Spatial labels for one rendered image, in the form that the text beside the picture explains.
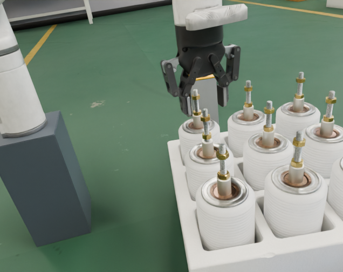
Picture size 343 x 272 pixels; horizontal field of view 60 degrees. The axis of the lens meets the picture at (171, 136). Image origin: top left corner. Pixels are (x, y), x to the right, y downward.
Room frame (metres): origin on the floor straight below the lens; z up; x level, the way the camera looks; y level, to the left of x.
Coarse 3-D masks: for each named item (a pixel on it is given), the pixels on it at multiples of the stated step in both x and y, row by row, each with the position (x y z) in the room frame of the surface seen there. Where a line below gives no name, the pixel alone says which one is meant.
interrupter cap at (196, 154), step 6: (198, 144) 0.52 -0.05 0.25; (216, 144) 0.51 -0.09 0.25; (192, 150) 0.50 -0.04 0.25; (198, 150) 0.50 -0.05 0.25; (216, 150) 0.49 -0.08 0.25; (192, 156) 0.48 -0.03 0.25; (198, 156) 0.48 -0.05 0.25; (204, 156) 0.48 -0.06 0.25; (210, 156) 0.47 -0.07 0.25; (198, 162) 0.46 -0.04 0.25; (204, 162) 0.45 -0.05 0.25; (210, 162) 0.45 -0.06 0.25; (216, 162) 0.45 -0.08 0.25
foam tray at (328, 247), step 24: (168, 144) 0.66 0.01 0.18; (240, 168) 0.54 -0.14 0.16; (192, 216) 0.40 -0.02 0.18; (336, 216) 0.35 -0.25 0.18; (192, 240) 0.34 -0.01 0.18; (264, 240) 0.32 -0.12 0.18; (288, 240) 0.31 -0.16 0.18; (312, 240) 0.31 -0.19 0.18; (336, 240) 0.30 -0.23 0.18; (192, 264) 0.30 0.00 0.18; (216, 264) 0.29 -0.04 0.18; (240, 264) 0.29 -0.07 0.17; (264, 264) 0.29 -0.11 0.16; (288, 264) 0.29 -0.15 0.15; (312, 264) 0.30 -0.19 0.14; (336, 264) 0.30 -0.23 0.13
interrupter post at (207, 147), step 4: (204, 140) 0.49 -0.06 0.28; (212, 140) 0.48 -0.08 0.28; (204, 144) 0.48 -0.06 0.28; (208, 144) 0.47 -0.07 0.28; (212, 144) 0.48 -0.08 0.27; (204, 148) 0.48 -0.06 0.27; (208, 148) 0.47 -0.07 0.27; (212, 148) 0.48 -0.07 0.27; (204, 152) 0.48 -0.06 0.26; (208, 152) 0.47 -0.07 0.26; (212, 152) 0.48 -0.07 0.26; (208, 156) 0.47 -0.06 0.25
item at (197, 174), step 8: (184, 160) 0.49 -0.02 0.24; (232, 160) 0.46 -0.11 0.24; (192, 168) 0.46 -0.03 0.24; (200, 168) 0.45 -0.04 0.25; (208, 168) 0.44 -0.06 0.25; (216, 168) 0.44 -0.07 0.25; (232, 168) 0.47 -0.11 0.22; (192, 176) 0.46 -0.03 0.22; (200, 176) 0.44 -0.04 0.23; (208, 176) 0.44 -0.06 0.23; (192, 184) 0.46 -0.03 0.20; (200, 184) 0.45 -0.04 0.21; (192, 192) 0.46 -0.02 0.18
